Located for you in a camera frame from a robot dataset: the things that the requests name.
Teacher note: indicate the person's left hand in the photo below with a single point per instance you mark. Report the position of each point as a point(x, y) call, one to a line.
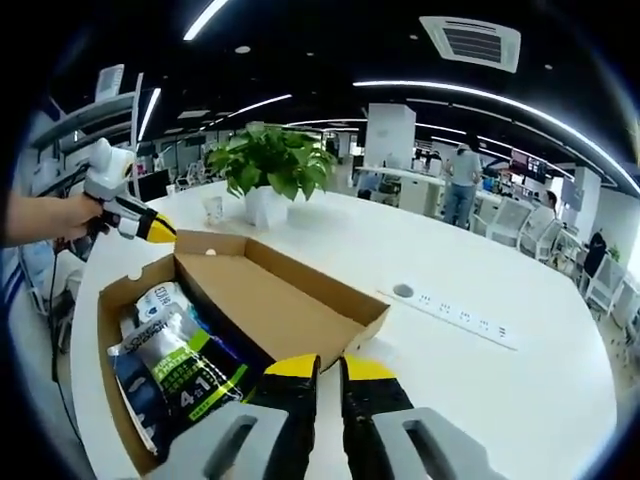
point(80, 217)

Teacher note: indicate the black monitor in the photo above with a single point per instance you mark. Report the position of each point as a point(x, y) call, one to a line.
point(152, 184)

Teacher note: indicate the straight ceiling light strip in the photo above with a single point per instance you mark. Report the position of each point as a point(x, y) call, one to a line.
point(205, 19)

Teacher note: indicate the white table socket strip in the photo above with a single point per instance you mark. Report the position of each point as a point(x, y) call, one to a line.
point(460, 317)

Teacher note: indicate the silver black green pouch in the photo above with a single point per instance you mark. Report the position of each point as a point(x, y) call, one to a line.
point(190, 380)

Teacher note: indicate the short ceiling light strip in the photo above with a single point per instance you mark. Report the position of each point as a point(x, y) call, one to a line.
point(260, 105)

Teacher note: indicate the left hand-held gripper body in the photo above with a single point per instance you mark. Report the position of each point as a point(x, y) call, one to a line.
point(112, 167)

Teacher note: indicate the white counter desk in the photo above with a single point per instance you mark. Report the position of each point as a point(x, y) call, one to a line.
point(400, 187)

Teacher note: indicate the ceiling air vent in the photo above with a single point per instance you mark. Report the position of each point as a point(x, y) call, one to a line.
point(470, 44)

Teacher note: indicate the wall display screen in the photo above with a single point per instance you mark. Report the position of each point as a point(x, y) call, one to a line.
point(536, 166)

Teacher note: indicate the white square pillar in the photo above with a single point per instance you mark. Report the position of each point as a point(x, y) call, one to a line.
point(390, 135)

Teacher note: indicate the light strip beside shelf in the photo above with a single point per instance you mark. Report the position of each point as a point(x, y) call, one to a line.
point(149, 114)

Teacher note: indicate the row of white office chairs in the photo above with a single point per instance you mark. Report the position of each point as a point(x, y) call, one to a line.
point(520, 220)

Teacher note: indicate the brown cardboard shoe box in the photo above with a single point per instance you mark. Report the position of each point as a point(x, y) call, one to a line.
point(280, 310)

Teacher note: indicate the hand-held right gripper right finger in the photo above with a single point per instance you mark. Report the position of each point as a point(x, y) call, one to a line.
point(380, 435)

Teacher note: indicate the long curved ceiling light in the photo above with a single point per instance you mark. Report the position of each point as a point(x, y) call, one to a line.
point(500, 100)

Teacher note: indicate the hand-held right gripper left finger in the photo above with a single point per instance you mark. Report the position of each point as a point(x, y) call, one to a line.
point(280, 430)

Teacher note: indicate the black jacket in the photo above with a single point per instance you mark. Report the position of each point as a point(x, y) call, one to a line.
point(595, 252)

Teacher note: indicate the green potted plant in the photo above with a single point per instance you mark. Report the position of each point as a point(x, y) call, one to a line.
point(272, 160)

